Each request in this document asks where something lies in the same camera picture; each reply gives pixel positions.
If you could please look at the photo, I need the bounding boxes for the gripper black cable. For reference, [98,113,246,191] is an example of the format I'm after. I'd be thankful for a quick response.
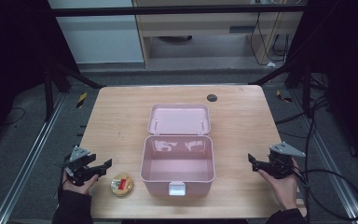
[57,157,70,200]
[292,166,358,222]

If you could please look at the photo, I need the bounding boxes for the thin black floor cable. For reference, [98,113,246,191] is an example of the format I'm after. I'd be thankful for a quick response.
[0,106,27,127]

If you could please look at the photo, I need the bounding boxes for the black metal stand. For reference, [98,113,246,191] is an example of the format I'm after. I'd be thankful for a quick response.
[41,59,104,123]
[249,50,315,119]

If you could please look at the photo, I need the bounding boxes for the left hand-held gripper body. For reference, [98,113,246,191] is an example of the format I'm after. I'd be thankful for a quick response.
[64,145,101,188]

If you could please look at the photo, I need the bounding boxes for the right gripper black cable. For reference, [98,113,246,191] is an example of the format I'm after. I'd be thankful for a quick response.
[292,166,358,222]

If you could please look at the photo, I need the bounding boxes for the pink plastic storage box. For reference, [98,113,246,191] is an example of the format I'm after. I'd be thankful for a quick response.
[139,103,216,197]

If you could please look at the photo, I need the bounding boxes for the light wooden desk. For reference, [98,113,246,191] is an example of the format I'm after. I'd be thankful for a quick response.
[131,0,304,68]

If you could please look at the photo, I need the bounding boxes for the dark curtain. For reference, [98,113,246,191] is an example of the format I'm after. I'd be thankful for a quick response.
[0,0,81,153]
[287,0,358,174]

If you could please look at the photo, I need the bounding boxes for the white cabinet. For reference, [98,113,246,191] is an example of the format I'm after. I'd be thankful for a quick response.
[47,0,145,64]

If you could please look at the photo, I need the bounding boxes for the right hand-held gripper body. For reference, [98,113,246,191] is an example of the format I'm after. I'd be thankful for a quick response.
[260,141,307,180]

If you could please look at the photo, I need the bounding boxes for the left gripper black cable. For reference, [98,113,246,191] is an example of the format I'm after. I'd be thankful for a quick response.
[57,157,70,200]

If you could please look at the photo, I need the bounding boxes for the person's left hand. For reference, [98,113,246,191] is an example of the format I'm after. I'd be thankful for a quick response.
[62,171,101,196]

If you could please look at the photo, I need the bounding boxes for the aluminium floor rail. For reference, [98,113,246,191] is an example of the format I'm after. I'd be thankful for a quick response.
[0,92,68,224]
[288,88,358,224]

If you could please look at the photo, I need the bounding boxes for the person's right hand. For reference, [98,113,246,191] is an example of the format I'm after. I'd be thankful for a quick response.
[256,158,300,211]

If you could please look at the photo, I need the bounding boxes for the black metal crossbar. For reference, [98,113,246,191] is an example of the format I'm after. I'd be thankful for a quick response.
[48,5,309,18]

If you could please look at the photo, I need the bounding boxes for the round yellow tin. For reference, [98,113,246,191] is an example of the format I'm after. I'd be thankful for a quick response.
[110,173,134,198]

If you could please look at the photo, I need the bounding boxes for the yellow black tape marker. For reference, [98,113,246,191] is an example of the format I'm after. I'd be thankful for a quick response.
[275,89,294,104]
[76,91,89,109]

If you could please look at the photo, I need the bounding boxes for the black cables under desk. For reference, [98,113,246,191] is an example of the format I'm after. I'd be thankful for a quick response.
[249,12,292,67]

